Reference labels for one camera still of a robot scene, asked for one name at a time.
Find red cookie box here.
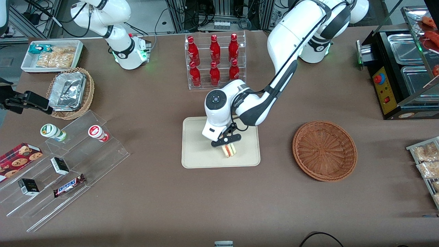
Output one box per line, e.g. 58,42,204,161
0,143,43,182

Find red cola bottle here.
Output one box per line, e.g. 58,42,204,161
229,59,240,81
189,62,202,87
210,62,221,87
229,33,239,63
210,34,221,64
187,36,200,66

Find grey snack tray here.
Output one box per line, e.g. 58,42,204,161
406,137,439,210

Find red-capped yogurt bottle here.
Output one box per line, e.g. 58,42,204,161
88,125,109,142

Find green-capped yogurt bottle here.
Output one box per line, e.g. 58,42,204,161
40,123,67,142

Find cream plastic tray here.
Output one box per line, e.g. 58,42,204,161
181,115,261,169

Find clear acrylic stepped stand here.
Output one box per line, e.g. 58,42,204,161
0,110,131,233

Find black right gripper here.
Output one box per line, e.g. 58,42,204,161
0,96,22,112

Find black food warmer machine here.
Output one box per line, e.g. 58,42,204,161
356,5,439,120

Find brown round wicker basket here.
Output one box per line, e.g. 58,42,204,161
292,120,358,182

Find teal snack packet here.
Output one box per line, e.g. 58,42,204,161
28,44,54,55

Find black looped cable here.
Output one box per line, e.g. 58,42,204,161
298,232,345,247

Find Snickers chocolate bar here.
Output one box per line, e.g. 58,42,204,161
53,174,86,198

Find stacked foil containers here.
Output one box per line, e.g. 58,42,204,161
48,72,86,112

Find black box with cable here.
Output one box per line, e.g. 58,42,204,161
19,91,54,115

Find clear bag of chips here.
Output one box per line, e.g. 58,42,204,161
36,46,76,68

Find steel warmer pan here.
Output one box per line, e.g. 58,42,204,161
400,65,439,95
387,33,425,64

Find clear acrylic bottle rack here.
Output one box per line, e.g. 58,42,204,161
185,31,247,90

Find light oval wicker basket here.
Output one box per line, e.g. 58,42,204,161
46,67,95,120

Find triangle sandwich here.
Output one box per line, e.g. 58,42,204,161
222,143,238,158

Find small black box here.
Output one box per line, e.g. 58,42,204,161
18,178,40,196
50,157,70,175

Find aluminium frame rack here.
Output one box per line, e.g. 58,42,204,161
165,0,275,33

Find white rectangular bin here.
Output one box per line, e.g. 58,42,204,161
21,40,84,74

